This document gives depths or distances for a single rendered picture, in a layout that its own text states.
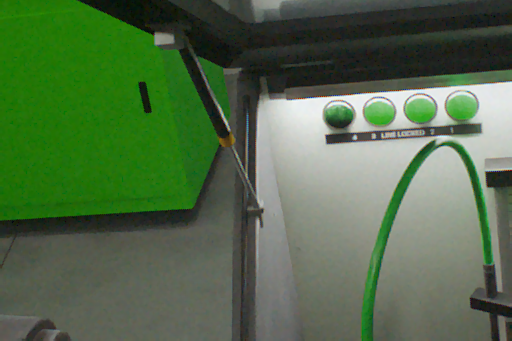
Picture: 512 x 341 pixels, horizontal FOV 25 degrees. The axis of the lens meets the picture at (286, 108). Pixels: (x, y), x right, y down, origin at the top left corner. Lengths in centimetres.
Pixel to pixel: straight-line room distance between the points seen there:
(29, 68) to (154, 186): 62
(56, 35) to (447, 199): 251
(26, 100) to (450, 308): 260
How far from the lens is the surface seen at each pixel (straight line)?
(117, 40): 401
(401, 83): 164
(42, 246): 443
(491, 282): 174
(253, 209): 162
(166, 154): 416
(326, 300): 188
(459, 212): 177
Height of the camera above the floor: 210
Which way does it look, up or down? 24 degrees down
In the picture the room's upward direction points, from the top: 9 degrees counter-clockwise
